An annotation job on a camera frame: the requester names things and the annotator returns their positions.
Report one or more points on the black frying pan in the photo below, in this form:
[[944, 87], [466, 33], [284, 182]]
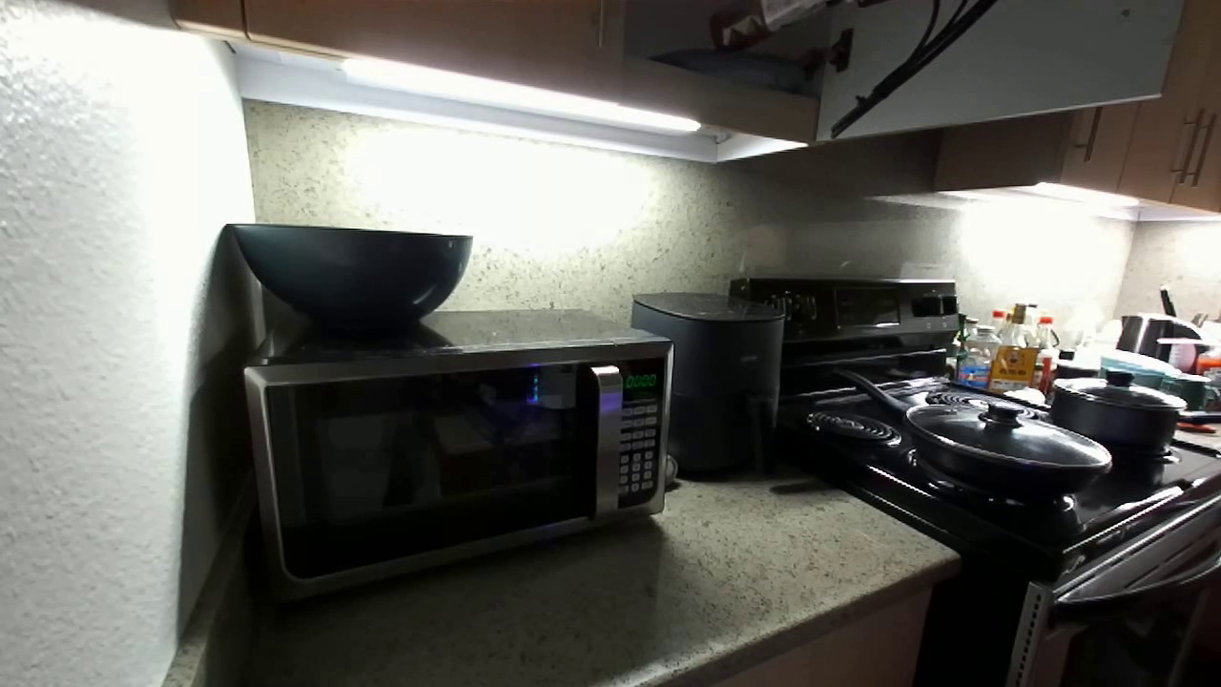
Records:
[[1015, 477]]

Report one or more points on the black kitchen stove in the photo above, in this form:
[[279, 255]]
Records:
[[890, 311]]

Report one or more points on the glass pan lid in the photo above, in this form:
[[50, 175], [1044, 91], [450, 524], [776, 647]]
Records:
[[1015, 436]]

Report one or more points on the white-lined open cupboard door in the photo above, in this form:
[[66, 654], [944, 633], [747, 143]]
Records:
[[1082, 57]]

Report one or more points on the yellow oil bottle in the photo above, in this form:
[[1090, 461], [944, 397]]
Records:
[[1011, 356]]

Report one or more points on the black pot with lid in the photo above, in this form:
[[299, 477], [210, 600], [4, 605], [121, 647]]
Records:
[[1118, 419]]

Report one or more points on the wooden base cabinet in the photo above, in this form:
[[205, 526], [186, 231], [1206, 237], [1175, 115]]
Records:
[[842, 641]]

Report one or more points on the wooden wall cupboard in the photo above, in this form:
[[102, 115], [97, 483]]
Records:
[[421, 22]]

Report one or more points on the teal container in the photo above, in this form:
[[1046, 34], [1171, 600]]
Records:
[[1164, 374]]

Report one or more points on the black air fryer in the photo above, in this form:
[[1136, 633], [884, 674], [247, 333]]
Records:
[[709, 383]]

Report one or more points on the clear bottle with blue label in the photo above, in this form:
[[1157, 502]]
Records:
[[973, 363]]

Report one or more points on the stainless steel microwave oven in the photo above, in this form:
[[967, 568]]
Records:
[[431, 461]]

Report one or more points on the dark blue bowl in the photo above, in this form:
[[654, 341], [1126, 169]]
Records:
[[350, 271]]

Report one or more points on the dim under-cabinet light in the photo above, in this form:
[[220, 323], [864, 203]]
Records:
[[1082, 201]]

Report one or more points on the red-capped sauce bottle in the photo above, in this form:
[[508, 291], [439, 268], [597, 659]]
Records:
[[1046, 349]]

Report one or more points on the under-cabinet light strip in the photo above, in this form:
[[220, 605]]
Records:
[[522, 95]]

